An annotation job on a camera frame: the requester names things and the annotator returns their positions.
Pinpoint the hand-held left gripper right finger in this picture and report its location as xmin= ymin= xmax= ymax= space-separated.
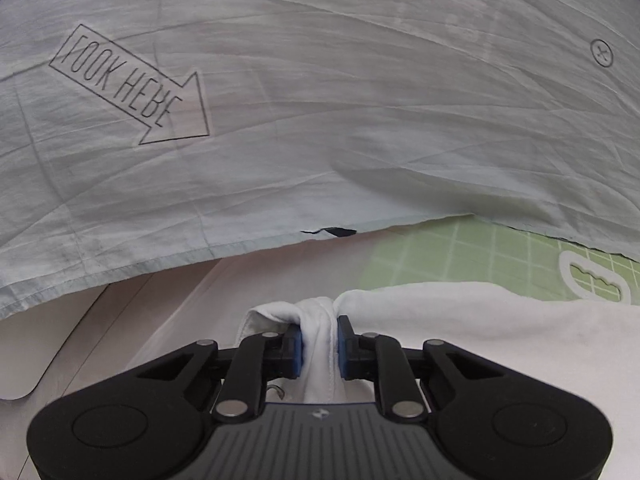
xmin=337 ymin=315 xmax=506 ymax=422

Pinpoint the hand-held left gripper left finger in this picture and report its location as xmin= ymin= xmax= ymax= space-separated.
xmin=132 ymin=324 xmax=305 ymax=424

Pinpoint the white shirt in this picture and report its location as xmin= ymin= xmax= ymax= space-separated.
xmin=239 ymin=280 xmax=640 ymax=466

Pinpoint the green checked mat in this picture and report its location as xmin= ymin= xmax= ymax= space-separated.
xmin=367 ymin=214 xmax=640 ymax=307

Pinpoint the grey printed bed sheet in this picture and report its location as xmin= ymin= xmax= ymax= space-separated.
xmin=0 ymin=0 xmax=640 ymax=322

